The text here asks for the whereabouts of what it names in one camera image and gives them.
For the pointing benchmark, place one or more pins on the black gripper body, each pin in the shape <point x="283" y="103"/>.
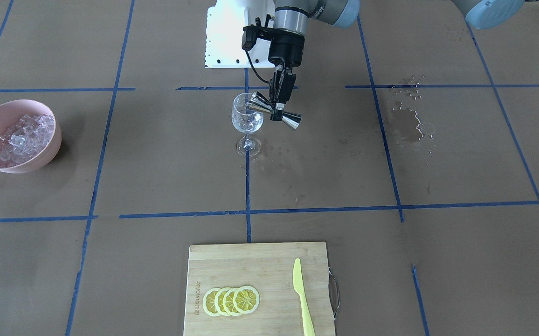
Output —
<point x="287" y="48"/>

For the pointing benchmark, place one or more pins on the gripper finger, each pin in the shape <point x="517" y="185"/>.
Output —
<point x="275" y="84"/>
<point x="285" y="82"/>

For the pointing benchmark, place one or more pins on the wooden cutting board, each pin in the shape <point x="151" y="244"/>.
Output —
<point x="267" y="267"/>

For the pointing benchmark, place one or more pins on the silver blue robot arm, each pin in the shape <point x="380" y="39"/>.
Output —
<point x="290" y="27"/>

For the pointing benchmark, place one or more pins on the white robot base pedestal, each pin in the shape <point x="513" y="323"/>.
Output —
<point x="224" y="30"/>

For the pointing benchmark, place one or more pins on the lemon slice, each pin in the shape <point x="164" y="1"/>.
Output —
<point x="231" y="301"/>

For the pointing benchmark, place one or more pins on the steel double jigger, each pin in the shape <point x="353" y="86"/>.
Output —
<point x="259" y="103"/>

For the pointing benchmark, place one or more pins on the yellow plastic knife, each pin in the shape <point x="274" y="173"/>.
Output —
<point x="298" y="286"/>

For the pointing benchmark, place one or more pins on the pink bowl with ice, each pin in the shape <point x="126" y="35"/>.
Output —
<point x="30" y="136"/>

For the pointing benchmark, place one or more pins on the clear wine glass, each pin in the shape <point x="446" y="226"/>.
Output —
<point x="246" y="121"/>

